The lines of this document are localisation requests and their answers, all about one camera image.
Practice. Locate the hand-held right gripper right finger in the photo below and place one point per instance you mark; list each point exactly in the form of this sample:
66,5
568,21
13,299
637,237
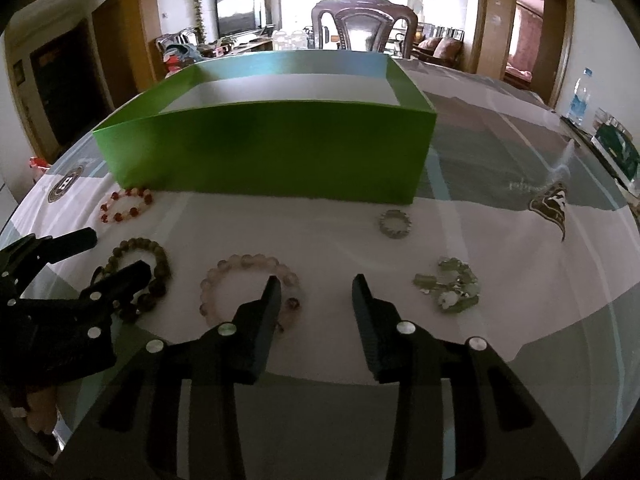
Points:
372,330

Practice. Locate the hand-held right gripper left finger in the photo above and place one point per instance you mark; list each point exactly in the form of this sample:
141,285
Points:
260,330

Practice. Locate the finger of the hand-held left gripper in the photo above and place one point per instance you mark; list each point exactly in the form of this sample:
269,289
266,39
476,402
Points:
120,282
55,247

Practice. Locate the green cardboard box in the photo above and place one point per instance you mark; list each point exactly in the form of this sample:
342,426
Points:
280,150

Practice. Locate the person's left hand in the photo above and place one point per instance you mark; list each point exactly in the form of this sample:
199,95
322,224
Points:
42,407

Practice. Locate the red paper bag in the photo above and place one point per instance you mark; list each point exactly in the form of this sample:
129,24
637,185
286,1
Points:
40,162

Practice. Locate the chair with piled clothes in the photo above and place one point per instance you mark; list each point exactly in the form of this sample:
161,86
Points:
177,52

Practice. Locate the wooden television cabinet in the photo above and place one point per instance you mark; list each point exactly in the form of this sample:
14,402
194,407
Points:
240,45

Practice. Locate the green leaf garland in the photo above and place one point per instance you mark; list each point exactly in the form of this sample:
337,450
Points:
196,0

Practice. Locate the wooden sofa with cushions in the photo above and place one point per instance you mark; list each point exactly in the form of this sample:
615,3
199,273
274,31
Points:
442,47

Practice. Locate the flat screen television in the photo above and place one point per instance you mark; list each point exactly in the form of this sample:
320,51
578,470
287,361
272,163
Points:
239,12

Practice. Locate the green tissue pack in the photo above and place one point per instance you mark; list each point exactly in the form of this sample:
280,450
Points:
617,152

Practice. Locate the carved wooden chair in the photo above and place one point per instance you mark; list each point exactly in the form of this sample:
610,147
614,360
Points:
365,25

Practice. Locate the plastic water bottle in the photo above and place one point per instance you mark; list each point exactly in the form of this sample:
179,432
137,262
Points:
581,100

